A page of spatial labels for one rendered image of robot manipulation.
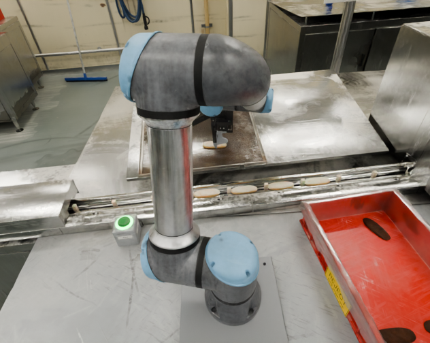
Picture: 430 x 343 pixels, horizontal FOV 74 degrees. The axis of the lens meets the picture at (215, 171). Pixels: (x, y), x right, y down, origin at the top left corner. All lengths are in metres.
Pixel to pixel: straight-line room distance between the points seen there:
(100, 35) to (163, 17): 0.93
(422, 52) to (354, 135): 0.37
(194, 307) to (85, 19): 4.30
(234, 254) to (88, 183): 0.81
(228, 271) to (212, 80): 0.37
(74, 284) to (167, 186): 0.53
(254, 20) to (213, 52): 3.92
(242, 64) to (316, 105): 1.01
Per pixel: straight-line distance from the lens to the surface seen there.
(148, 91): 0.49
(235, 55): 0.47
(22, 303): 1.04
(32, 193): 1.19
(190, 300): 0.84
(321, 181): 1.14
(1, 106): 3.59
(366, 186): 1.17
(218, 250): 0.64
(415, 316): 0.97
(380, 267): 1.01
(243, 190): 1.06
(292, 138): 1.25
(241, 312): 0.77
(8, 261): 1.33
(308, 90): 1.53
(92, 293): 0.96
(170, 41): 0.49
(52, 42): 4.95
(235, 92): 0.47
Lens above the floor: 1.61
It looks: 41 degrees down
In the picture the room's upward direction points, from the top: 3 degrees counter-clockwise
